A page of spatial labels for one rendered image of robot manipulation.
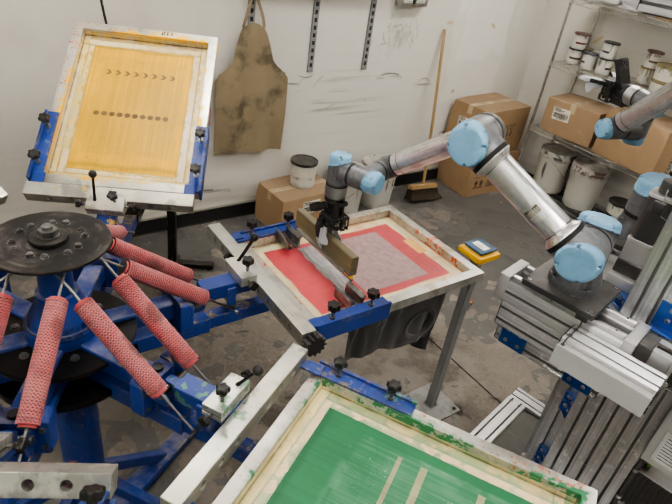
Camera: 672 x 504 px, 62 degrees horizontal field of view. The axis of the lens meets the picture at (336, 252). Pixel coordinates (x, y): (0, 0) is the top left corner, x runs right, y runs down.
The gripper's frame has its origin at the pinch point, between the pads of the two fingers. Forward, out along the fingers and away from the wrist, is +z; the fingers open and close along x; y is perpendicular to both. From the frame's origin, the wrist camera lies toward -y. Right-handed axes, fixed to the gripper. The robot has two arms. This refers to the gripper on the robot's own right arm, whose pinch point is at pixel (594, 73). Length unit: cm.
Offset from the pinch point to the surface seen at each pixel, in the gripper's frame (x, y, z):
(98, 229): -191, 11, -38
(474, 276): -67, 61, -35
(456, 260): -68, 61, -24
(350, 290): -119, 51, -38
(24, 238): -209, 9, -41
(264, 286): -148, 44, -36
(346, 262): -119, 41, -35
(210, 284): -164, 42, -32
